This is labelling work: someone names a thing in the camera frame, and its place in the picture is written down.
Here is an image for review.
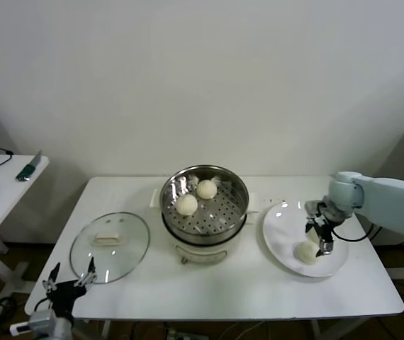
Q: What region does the round glass pot lid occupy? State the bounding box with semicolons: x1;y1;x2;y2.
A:
69;211;152;285

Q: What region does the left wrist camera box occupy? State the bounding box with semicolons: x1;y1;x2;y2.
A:
9;322;31;336

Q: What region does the green handled knife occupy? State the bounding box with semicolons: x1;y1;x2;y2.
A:
16;150;43;182

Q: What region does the stainless steel steamer basket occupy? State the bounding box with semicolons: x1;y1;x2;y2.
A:
159;164;251;239

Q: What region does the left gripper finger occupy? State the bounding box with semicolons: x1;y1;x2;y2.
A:
43;262;62;292
74;256;99;287

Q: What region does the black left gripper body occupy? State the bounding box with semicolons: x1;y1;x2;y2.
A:
46;280;89;315

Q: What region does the white side table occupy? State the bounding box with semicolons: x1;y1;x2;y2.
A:
0;154;51;295

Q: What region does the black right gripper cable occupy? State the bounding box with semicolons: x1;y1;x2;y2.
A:
331;226;373;244

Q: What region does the round white plate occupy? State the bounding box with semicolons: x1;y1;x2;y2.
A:
262;201;350;278

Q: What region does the floor power strip with cables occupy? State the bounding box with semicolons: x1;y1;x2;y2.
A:
0;296;17;319

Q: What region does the white electric cooking pot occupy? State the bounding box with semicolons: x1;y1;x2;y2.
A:
150;187;262;266

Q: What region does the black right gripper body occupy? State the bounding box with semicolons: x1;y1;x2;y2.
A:
310;210;333;242

